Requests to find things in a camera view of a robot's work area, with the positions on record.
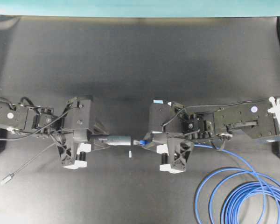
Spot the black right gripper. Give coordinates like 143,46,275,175
143,101,184,149

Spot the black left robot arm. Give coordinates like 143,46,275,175
0,96,109,145

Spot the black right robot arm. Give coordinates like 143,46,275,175
91,97,280,154

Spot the blue LAN cable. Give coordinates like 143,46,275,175
132,138,280,224

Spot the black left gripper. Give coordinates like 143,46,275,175
61,95,111,152

